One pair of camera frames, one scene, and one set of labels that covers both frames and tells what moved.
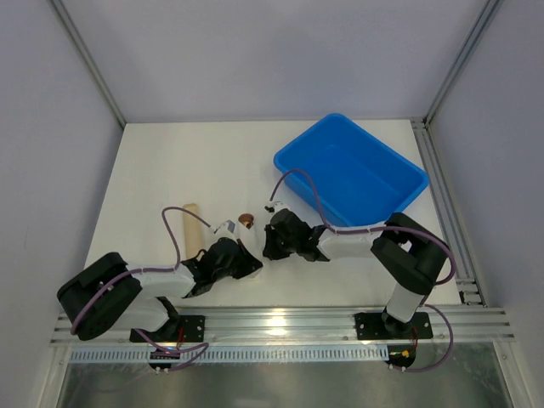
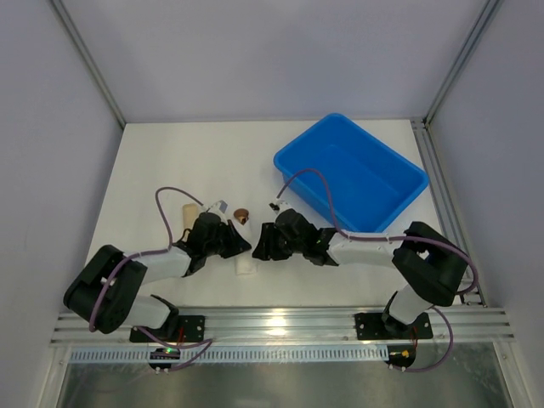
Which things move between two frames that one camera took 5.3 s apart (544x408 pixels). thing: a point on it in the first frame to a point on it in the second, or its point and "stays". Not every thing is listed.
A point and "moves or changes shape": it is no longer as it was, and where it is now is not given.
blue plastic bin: [360, 180] stays
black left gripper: [237, 258] to [227, 239]
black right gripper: [275, 237] stays
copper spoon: [246, 219] moves or changes shape
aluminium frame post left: [62, 11] stays
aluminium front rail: [288, 325] stays
